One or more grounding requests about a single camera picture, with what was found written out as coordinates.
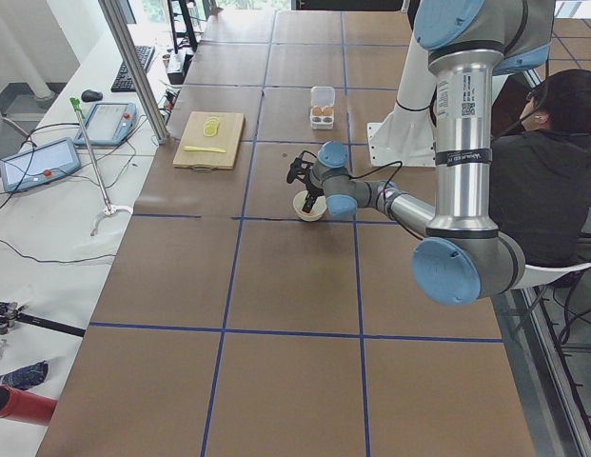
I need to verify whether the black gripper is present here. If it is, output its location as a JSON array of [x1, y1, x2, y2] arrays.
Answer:
[[302, 184, 324, 212]]

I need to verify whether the clear plastic egg box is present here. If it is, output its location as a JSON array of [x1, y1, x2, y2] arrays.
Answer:
[[309, 86, 335, 130]]

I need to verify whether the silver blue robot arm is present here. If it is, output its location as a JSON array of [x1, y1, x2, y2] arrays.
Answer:
[[287, 1, 555, 305]]

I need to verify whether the white ceramic bowl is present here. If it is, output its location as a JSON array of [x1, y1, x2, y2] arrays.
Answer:
[[292, 190, 327, 222]]

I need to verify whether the bamboo cutting board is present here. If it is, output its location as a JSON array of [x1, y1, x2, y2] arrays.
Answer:
[[172, 111, 245, 170]]

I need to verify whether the yellow plastic knife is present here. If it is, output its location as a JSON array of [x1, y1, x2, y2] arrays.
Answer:
[[183, 146, 227, 153]]

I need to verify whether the metal reacher grabber stick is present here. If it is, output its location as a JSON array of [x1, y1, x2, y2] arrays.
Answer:
[[69, 97, 133, 236]]

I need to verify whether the blue teach pendant far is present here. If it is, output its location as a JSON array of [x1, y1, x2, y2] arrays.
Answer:
[[75, 102, 137, 148]]

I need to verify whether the blue teach pendant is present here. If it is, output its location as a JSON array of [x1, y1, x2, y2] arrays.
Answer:
[[75, 102, 137, 148], [0, 138, 81, 193]]

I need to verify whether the black keyboard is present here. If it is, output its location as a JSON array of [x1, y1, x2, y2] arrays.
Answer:
[[109, 45, 156, 93]]

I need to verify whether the white chair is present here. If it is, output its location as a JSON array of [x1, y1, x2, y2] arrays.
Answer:
[[511, 262, 591, 289]]

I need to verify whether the person in black jacket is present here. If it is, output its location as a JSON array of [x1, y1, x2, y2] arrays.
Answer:
[[489, 69, 591, 268]]

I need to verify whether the black computer mouse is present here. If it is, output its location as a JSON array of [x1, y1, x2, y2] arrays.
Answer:
[[81, 89, 104, 103]]

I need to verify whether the blue teach pendant near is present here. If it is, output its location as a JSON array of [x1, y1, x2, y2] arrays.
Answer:
[[0, 138, 81, 193]]

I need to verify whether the black tripod rod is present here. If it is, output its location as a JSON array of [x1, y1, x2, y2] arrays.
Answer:
[[0, 302, 86, 337]]

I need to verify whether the blue patterned cloth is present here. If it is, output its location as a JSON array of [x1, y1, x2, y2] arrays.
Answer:
[[0, 361, 49, 390]]

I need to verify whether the red cylinder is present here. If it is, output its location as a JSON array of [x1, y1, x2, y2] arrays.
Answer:
[[0, 386, 57, 427]]

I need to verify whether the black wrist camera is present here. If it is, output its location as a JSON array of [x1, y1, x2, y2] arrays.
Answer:
[[286, 157, 306, 184]]

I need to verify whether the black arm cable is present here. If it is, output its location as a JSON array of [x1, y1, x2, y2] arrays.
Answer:
[[294, 149, 437, 239]]

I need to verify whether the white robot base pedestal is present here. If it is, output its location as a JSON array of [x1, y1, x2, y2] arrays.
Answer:
[[367, 38, 436, 167]]

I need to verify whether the aluminium frame post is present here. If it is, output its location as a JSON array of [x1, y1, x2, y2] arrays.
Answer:
[[98, 0, 169, 145]]

